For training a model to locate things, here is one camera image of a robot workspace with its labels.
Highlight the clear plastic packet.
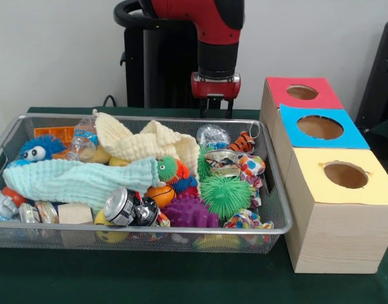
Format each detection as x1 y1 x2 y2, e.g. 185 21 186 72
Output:
196 124 231 149

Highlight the blue fuzzy toy with eyes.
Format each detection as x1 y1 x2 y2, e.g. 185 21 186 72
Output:
18 135 66 163

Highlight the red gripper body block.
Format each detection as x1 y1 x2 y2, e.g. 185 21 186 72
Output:
191 72 242 99

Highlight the crushed black can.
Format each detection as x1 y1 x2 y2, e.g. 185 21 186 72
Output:
103 186 160 227

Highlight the black standing panel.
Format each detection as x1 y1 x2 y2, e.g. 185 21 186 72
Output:
354 20 388 134

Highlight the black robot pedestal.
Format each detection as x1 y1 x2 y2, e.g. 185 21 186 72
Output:
113 0 213 110

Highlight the cream cloth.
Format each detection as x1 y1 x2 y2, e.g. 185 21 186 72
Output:
92 109 201 187

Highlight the orange striped tiger plush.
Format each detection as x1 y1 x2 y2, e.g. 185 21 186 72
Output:
228 122 263 155

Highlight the mint green cloth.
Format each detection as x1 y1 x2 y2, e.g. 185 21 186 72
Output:
3 157 161 205

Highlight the clear mesh bin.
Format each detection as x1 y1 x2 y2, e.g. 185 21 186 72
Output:
0 113 293 256

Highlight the purple spiky rubber ball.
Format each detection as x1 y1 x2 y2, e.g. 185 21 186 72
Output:
161 193 220 229

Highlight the orange plastic tray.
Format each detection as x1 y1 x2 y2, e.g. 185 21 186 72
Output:
34 126 76 159

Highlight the wooden box with three holes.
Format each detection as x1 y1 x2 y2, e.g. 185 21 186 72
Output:
259 76 388 275

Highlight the green and orange puffer toy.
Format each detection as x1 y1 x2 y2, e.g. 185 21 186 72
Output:
155 155 197 193

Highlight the green spiky rubber ball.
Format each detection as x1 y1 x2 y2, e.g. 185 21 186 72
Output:
199 175 256 221

